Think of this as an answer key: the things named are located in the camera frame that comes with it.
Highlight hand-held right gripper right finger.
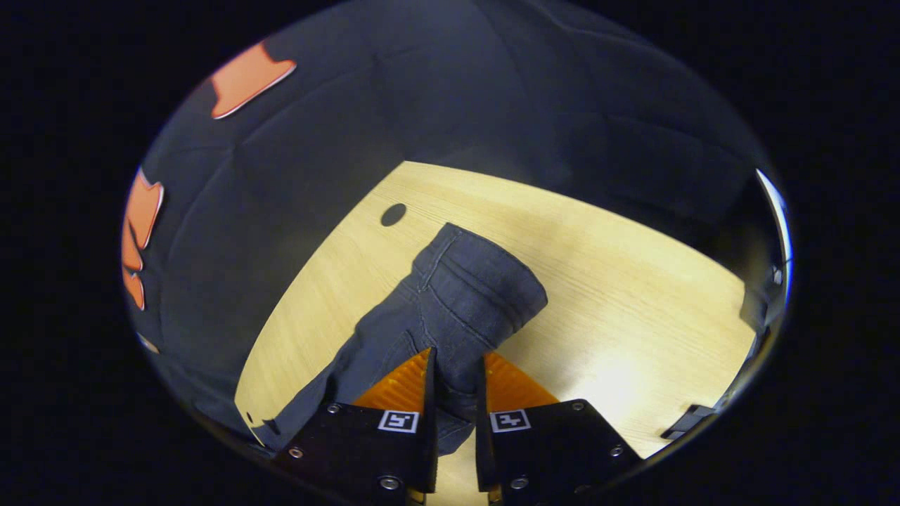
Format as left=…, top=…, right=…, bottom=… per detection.
left=475, top=353, right=643, bottom=506

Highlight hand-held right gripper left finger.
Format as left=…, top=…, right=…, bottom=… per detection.
left=273, top=347, right=439, bottom=505

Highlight dark grey jeans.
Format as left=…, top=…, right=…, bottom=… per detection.
left=252, top=223, right=548, bottom=458

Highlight black table edge bracket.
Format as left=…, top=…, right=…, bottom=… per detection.
left=660, top=404, right=719, bottom=441

